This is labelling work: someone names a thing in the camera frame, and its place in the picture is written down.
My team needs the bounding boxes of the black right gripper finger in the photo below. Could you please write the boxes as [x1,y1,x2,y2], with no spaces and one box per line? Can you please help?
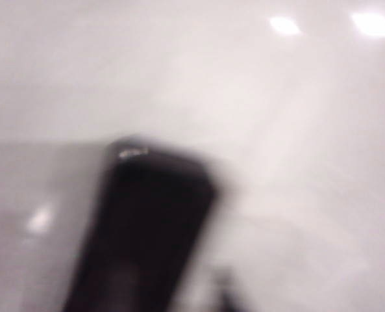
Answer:
[211,266,245,312]

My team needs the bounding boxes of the black magnetic whiteboard eraser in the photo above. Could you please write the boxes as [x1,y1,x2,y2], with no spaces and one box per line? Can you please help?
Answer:
[61,136,217,312]

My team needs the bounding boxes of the white glossy whiteboard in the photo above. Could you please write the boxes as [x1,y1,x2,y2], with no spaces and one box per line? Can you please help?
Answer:
[0,0,385,312]

